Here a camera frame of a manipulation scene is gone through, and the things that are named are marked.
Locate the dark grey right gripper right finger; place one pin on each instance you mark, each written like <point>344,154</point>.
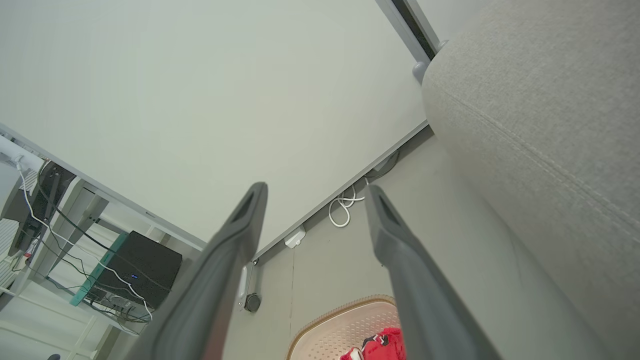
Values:
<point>425,300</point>

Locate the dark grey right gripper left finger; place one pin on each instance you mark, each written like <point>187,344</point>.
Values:
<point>210,290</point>

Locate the red garment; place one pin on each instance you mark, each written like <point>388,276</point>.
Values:
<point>387,346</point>

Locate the grey fabric sofa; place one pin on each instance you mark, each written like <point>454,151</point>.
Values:
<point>550,125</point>

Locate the white wheeled panel leg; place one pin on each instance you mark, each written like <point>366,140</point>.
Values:
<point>243,285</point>

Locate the black caster wheel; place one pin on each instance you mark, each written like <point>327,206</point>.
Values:
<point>253,303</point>

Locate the black computer box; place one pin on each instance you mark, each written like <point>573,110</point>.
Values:
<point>145,265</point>

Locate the beige perforated laundry basket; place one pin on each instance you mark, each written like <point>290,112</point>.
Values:
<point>327,340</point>

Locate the teal flat box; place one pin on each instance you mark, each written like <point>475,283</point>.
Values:
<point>97,272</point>

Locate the white metal desk frame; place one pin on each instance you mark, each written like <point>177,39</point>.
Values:
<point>90,205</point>

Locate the grey partition post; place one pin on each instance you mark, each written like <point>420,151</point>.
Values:
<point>407,25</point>

